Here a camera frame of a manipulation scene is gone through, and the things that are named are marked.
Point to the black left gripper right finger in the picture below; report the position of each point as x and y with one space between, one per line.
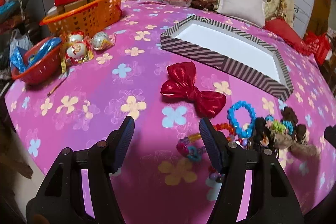
272 198

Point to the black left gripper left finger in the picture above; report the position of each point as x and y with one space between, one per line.
77 188

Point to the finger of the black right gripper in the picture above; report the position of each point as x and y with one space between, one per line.
330 135

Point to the brown scrunchie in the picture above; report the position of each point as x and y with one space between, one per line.
294 129

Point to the beige patterned hair bow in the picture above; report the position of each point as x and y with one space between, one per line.
300 151

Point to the pink blue heart clip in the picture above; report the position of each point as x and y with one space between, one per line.
190 152

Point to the red satin bow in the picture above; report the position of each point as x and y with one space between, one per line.
181 86

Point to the black scrunchie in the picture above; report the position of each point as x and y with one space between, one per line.
261 134

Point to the red shopping bag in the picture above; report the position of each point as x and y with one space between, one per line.
319 45

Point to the striped shallow cardboard box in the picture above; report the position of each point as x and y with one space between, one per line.
232 51

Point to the pink floral bed sheet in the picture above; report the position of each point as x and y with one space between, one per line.
155 183

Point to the thin wooden stick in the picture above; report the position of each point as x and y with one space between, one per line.
56 87

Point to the red cushion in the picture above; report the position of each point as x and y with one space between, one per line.
282 29

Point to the red plastic bowl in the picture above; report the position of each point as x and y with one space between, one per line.
43 69

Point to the blue foil wrapper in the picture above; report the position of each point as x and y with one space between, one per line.
16 59

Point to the wrapped egg ornament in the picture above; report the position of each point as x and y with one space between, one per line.
102 41

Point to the white pillow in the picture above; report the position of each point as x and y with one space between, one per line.
249 11

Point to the orange plastic basket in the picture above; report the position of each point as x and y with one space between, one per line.
90 18

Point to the cardboard box in basket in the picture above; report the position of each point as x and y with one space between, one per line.
57 10

